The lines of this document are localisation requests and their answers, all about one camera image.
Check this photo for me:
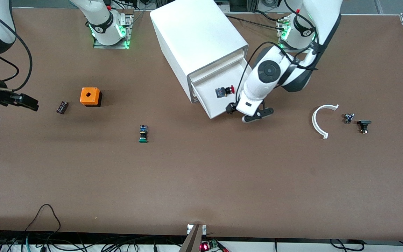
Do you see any red push button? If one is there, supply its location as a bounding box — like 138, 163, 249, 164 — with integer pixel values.
215, 85, 235, 99

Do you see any orange box with hole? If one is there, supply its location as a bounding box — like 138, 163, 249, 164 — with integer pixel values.
80, 87, 102, 107

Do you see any white curved plastic arc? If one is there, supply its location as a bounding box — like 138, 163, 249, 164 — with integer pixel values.
312, 104, 339, 140

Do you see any green circuit board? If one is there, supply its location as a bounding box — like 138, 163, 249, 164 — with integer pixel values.
200, 239, 228, 252

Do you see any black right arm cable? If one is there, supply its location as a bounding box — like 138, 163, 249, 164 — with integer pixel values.
0, 21, 33, 92

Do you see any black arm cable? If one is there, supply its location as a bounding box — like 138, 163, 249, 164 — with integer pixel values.
236, 0, 319, 105
0, 21, 33, 92

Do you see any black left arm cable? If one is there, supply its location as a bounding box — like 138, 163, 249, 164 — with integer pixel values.
236, 0, 319, 105

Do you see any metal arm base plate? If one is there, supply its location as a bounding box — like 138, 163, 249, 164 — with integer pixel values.
277, 17, 316, 54
93, 14, 133, 49

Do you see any black table cable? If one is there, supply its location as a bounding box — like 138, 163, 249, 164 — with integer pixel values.
224, 14, 286, 30

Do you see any black looped cable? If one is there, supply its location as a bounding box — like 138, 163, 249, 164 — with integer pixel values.
24, 204, 62, 242

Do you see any small black switch part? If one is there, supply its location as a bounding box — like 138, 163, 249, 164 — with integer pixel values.
357, 120, 372, 134

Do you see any grey camera mount pole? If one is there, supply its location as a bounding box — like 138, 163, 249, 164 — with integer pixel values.
179, 224, 207, 252

